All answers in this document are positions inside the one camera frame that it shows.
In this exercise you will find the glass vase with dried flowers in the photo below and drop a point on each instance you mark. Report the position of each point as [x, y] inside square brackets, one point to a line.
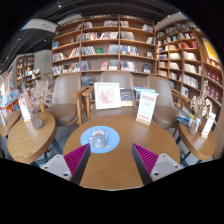
[202, 107]

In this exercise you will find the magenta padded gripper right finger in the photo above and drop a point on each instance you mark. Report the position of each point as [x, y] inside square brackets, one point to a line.
[152, 166]

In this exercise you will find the left vase with dried flowers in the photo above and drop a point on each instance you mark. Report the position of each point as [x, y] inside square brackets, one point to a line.
[35, 98]

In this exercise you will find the yellow poster on shelf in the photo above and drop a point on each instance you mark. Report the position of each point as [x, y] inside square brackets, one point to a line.
[210, 50]

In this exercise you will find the wooden bookshelf right wall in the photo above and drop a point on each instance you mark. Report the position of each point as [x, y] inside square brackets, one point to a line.
[183, 59]

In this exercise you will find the round wooden table left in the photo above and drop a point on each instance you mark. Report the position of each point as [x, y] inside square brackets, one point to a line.
[26, 144]

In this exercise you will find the brown leather armchair middle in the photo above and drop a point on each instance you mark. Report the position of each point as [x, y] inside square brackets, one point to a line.
[128, 103]

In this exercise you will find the brown leather armchair left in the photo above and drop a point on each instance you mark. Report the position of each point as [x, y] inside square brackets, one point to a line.
[67, 108]

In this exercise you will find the round wooden table centre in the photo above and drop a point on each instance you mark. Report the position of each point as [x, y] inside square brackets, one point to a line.
[117, 169]

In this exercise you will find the round wooden table right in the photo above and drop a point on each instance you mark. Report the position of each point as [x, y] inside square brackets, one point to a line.
[201, 148]

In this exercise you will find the brown leather armchair right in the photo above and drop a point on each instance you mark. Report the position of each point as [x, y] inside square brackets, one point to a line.
[165, 111]

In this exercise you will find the small white sign left table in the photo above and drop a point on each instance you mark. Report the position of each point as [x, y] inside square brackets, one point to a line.
[24, 110]

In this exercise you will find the round blue mouse pad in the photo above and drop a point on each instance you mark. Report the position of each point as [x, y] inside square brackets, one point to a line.
[111, 135]

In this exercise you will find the brown leather armchair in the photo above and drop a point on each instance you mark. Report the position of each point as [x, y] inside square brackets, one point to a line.
[128, 103]
[67, 108]
[165, 111]

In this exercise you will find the stack of books on chair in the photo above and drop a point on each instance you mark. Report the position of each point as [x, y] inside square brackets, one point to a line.
[184, 117]

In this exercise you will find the white picture card stand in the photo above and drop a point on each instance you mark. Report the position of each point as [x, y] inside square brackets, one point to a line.
[107, 95]

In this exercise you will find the wooden bookshelf back wall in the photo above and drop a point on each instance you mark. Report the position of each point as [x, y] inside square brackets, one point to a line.
[94, 44]

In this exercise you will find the white red sign stand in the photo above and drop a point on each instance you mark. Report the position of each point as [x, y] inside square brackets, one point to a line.
[208, 125]

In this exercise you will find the tall narrow menu sign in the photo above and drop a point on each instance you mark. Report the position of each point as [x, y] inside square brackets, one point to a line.
[146, 107]

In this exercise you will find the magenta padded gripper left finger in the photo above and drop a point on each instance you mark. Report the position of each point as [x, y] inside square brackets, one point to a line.
[71, 166]

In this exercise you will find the wooden bookshelf wall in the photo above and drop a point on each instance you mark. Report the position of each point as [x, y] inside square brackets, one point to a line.
[94, 44]
[183, 59]

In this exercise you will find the round wooden table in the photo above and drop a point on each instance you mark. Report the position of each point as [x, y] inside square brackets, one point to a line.
[117, 169]
[26, 144]
[201, 148]

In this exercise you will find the grey computer mouse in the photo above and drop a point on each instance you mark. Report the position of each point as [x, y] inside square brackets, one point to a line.
[98, 140]

